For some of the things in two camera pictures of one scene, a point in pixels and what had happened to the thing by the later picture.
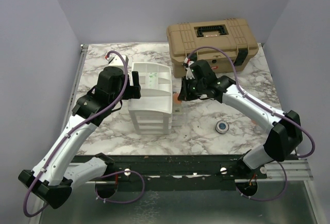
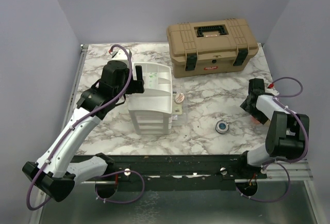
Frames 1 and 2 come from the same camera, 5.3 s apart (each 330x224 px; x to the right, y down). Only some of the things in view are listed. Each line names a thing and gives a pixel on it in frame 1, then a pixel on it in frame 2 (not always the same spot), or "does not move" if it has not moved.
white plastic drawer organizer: [152, 112] does not move
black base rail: [192, 172] does not move
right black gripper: [182, 95] -> [260, 116]
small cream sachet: [177, 109] does not move
